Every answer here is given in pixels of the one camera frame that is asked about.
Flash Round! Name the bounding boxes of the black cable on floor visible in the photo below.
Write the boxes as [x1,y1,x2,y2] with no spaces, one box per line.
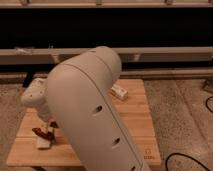
[165,78,213,171]

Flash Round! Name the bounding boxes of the white sponge block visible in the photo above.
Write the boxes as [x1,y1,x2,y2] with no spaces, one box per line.
[36,135,55,149]

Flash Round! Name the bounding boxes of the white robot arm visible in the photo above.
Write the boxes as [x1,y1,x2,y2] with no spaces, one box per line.
[21,46,151,171]

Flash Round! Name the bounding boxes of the wooden table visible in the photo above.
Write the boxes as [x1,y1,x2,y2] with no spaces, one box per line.
[6,79,162,171]

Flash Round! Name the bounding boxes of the grey horizontal rail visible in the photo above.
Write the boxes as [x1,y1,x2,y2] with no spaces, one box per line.
[0,46,213,65]

